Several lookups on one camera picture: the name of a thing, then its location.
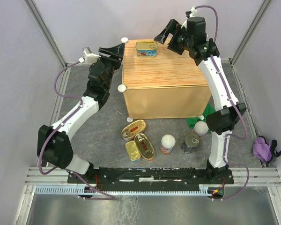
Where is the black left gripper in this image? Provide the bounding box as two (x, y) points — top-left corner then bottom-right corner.
(97, 43), (126, 90)

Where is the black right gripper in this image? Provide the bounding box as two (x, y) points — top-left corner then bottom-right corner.
(153, 19), (192, 56)

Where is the blue rectangular luncheon meat tin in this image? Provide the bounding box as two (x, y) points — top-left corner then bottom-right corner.
(135, 41), (157, 57)

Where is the wooden cube cabinet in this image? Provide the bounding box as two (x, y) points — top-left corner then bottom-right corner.
(118, 40), (211, 119)

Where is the oval red fish tin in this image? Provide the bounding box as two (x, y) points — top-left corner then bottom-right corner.
(121, 120), (147, 141)

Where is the dark blue round can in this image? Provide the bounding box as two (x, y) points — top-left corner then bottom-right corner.
(181, 133), (200, 154)

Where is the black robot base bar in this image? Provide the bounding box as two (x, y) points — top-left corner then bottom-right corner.
(67, 165), (235, 192)

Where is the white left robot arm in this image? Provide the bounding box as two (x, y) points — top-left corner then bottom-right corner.
(37, 42), (126, 183)

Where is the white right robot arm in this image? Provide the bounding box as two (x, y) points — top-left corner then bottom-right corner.
(154, 17), (246, 183)

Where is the green cloth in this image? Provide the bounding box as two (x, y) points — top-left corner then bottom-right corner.
(186, 104), (215, 129)

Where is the gold rectangular meat tin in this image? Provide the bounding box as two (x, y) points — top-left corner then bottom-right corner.
(125, 141), (141, 162)

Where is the gold oval fish tin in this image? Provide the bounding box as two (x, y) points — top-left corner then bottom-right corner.
(134, 133), (155, 161)

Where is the purple cloth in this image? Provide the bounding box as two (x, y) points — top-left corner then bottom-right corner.
(252, 136), (281, 164)

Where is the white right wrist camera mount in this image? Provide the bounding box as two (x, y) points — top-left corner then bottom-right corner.
(181, 7), (197, 29)

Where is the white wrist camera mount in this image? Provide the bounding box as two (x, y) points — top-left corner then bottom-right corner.
(181, 7), (197, 29)
(78, 47), (100, 65)

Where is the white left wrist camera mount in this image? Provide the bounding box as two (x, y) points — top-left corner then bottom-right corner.
(78, 47), (100, 65)

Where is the grey slotted cable duct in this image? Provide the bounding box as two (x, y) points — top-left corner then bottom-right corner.
(34, 184), (214, 195)

